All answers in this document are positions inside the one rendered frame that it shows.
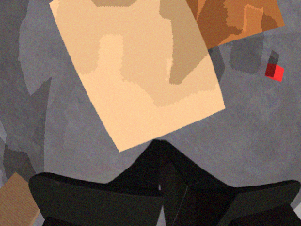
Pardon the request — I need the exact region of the small red block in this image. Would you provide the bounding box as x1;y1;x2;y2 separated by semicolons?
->
265;63;285;82

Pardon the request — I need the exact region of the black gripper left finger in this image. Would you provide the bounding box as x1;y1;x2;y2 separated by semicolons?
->
29;139;165;226

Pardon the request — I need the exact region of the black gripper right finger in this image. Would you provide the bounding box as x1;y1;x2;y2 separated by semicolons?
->
159;139;301;226

